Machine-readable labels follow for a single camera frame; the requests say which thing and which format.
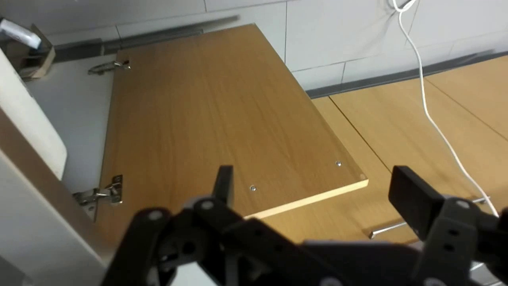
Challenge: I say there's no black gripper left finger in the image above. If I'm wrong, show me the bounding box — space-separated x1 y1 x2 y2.
100 164 319 286

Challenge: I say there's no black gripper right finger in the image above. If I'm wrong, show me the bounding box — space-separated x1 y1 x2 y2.
387 164 508 286

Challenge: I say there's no wooden cabinet door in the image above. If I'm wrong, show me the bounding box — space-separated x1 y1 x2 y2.
425 53 508 142
260 74 508 247
94 23 370 252

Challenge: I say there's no silver door hinge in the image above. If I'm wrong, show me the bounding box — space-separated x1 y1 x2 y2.
86 58 133 77
70 174 127 210

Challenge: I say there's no white cabinet side panel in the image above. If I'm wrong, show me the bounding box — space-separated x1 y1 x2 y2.
0 109 109 286

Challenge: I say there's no grey cabinet kick plate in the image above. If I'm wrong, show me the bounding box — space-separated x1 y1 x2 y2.
305 50 508 101

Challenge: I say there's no beige trash bin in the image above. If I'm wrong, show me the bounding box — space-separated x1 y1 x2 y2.
14 23 57 83

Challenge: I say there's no silver bar door handle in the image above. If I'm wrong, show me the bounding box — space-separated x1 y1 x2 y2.
368 196 490 242

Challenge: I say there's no white cable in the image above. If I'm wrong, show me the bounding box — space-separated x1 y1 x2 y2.
387 0 502 220

